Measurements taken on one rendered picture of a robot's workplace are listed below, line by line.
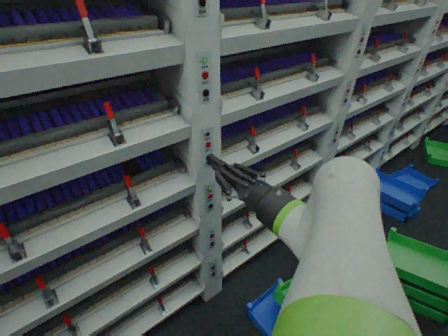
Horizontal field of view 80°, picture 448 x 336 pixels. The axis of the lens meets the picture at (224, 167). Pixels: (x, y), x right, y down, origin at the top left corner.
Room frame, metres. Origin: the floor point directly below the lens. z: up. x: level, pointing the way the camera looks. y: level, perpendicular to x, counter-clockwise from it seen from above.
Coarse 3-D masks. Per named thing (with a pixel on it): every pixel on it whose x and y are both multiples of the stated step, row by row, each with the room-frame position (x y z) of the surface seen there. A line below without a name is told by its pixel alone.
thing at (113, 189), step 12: (156, 168) 0.63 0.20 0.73; (168, 168) 0.64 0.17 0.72; (132, 180) 0.58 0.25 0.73; (144, 180) 0.60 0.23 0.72; (156, 180) 0.60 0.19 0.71; (96, 192) 0.53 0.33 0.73; (108, 192) 0.54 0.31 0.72; (60, 204) 0.48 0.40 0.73; (72, 204) 0.48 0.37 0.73; (84, 204) 0.50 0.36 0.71; (36, 216) 0.44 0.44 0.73; (48, 216) 0.45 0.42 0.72; (12, 228) 0.41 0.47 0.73; (24, 228) 0.42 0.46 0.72
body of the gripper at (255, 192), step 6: (246, 180) 0.53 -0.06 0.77; (258, 180) 0.53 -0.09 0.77; (240, 186) 0.51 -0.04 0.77; (252, 186) 0.51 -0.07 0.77; (258, 186) 0.48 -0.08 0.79; (264, 186) 0.47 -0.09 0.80; (270, 186) 0.48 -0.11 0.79; (240, 192) 0.48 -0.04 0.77; (246, 192) 0.48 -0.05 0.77; (252, 192) 0.47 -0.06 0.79; (258, 192) 0.46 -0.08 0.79; (264, 192) 0.46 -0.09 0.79; (246, 198) 0.47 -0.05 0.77; (252, 198) 0.45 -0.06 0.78; (258, 198) 0.45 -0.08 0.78; (246, 204) 0.46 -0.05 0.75; (252, 204) 0.45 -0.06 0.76; (252, 210) 0.45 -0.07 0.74
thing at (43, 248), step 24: (192, 168) 0.63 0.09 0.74; (120, 192) 0.56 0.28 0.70; (144, 192) 0.57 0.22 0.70; (168, 192) 0.58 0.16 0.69; (192, 192) 0.63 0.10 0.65; (72, 216) 0.47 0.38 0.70; (96, 216) 0.48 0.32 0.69; (120, 216) 0.49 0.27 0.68; (0, 240) 0.39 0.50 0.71; (48, 240) 0.41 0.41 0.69; (72, 240) 0.41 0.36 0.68; (0, 264) 0.34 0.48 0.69; (24, 264) 0.35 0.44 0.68
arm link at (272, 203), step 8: (272, 192) 0.44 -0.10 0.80; (280, 192) 0.44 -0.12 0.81; (264, 200) 0.43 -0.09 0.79; (272, 200) 0.42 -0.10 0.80; (280, 200) 0.42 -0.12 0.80; (288, 200) 0.42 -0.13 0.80; (256, 208) 0.43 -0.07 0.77; (264, 208) 0.42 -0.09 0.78; (272, 208) 0.41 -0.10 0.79; (280, 208) 0.40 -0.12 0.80; (256, 216) 0.42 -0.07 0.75; (264, 216) 0.41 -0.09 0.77; (272, 216) 0.40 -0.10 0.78; (264, 224) 0.41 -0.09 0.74; (272, 224) 0.39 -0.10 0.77; (272, 232) 0.39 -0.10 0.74
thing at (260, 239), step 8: (256, 232) 0.90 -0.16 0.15; (264, 232) 0.92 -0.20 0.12; (240, 240) 0.84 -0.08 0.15; (248, 240) 0.86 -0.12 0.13; (256, 240) 0.87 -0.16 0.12; (264, 240) 0.87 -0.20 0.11; (272, 240) 0.88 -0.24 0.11; (232, 248) 0.80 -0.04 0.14; (240, 248) 0.82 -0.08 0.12; (248, 248) 0.82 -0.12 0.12; (256, 248) 0.83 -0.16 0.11; (264, 248) 0.86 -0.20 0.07; (224, 256) 0.77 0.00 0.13; (232, 256) 0.78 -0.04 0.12; (240, 256) 0.78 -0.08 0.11; (248, 256) 0.79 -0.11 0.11; (224, 264) 0.74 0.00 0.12; (232, 264) 0.74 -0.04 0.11; (240, 264) 0.75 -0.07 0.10; (224, 272) 0.70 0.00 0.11
